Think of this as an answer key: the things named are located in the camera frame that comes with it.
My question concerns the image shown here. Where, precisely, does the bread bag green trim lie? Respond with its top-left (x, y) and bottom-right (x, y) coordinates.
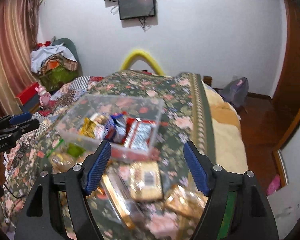
top-left (47, 140), bottom-right (91, 173)

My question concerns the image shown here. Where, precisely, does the wall mounted black monitor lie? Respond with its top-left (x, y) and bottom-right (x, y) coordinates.
top-left (118, 0), bottom-right (156, 20)

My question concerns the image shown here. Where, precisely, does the grey backpack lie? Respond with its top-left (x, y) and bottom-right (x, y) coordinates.
top-left (218, 77), bottom-right (249, 108)

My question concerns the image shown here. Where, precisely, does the yellow foam hoop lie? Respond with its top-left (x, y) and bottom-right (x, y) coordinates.
top-left (120, 49), bottom-right (166, 76)

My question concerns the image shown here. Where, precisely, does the biscuit clear packet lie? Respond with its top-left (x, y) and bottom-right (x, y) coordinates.
top-left (101, 172), bottom-right (145, 230)

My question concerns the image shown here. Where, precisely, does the striped pink curtain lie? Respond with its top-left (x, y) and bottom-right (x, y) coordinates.
top-left (0, 0), bottom-right (40, 117)

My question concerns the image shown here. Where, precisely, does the red noodle snack bag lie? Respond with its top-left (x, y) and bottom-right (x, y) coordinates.
top-left (123, 118), bottom-right (156, 152)

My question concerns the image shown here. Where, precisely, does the gold foil snack packet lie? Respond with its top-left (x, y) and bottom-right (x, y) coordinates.
top-left (78, 113), bottom-right (108, 140)

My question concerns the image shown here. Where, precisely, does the checkered patchwork quilt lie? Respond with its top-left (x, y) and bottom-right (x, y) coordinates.
top-left (4, 76), bottom-right (103, 162)

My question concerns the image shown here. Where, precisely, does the pink plush toy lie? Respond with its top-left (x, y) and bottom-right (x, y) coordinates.
top-left (36, 85), bottom-right (51, 107)

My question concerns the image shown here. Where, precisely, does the rice cracker clear packet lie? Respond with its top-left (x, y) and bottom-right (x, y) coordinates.
top-left (165, 184), bottom-right (208, 220)

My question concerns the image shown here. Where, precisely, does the blue cookie snack bag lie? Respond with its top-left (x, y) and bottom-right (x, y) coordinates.
top-left (104, 112), bottom-right (127, 144)

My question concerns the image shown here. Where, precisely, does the beige fleece blanket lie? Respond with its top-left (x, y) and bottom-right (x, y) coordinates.
top-left (204, 84), bottom-right (248, 174)

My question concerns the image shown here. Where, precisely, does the brown cake clear packet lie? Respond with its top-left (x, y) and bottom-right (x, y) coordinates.
top-left (129, 161), bottom-right (163, 202)

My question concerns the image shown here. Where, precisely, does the red box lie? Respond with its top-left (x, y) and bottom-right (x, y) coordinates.
top-left (15, 82), bottom-right (39, 106)

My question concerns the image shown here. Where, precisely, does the clear plastic storage box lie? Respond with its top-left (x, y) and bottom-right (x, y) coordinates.
top-left (56, 94), bottom-right (164, 163)

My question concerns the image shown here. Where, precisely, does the pile of clothes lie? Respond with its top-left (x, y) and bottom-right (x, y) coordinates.
top-left (30, 38), bottom-right (81, 92)

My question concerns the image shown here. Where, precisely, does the floral green bed quilt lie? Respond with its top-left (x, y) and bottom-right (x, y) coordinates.
top-left (0, 69), bottom-right (239, 240)

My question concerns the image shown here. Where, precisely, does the brown wooden door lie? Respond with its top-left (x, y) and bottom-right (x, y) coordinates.
top-left (273, 0), bottom-right (300, 148)

